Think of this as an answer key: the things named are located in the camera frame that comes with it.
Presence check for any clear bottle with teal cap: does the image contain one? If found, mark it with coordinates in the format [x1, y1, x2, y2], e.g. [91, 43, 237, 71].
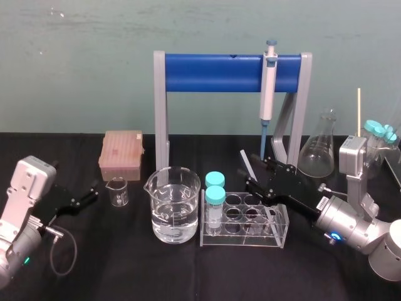
[363, 120, 385, 180]
[382, 124, 396, 148]
[385, 131, 399, 154]

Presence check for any thin dark left gripper cable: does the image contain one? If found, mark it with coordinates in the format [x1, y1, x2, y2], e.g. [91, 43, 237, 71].
[46, 226, 78, 277]

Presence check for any grey and blue pipette stand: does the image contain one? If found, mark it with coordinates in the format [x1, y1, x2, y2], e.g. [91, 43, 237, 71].
[153, 50, 313, 182]

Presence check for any white and blue pipette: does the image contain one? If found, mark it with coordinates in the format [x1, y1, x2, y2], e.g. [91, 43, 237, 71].
[259, 40, 279, 158]

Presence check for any thin dark right gripper cable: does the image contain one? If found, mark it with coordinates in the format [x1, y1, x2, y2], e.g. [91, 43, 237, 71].
[318, 184, 349, 196]

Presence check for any small clear glass beaker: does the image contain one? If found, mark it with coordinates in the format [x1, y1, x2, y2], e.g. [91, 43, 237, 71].
[105, 177, 128, 208]

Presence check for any pink pipette tip box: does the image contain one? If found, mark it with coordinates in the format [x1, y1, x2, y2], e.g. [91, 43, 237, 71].
[98, 130, 145, 181]

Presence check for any large glass beaker with water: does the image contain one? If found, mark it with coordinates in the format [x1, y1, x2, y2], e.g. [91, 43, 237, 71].
[143, 166, 202, 245]

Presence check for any thin wooden stick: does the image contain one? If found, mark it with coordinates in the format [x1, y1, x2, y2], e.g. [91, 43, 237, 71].
[356, 88, 362, 139]

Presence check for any thin dark gripper cable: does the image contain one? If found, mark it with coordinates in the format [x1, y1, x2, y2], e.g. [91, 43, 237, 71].
[46, 226, 78, 277]
[318, 184, 349, 196]

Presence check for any black table cloth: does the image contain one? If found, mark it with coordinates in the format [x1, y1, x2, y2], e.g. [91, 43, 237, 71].
[0, 131, 401, 301]

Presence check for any clear glass stirring rod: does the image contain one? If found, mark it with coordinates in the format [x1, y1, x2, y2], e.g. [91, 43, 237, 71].
[239, 149, 279, 240]

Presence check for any clear tube with teal cap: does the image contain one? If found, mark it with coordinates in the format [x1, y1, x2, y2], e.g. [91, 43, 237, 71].
[205, 171, 226, 191]
[204, 185, 227, 237]

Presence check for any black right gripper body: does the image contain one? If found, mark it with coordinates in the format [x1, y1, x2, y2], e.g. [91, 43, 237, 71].
[266, 170, 328, 222]

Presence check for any clear acrylic tube rack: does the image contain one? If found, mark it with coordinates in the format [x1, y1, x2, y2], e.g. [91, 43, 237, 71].
[199, 192, 289, 249]

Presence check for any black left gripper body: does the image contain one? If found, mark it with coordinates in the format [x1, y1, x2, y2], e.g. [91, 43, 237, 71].
[33, 184, 76, 226]

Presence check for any clear glass conical flask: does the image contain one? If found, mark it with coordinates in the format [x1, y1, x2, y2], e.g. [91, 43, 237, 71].
[297, 108, 336, 179]

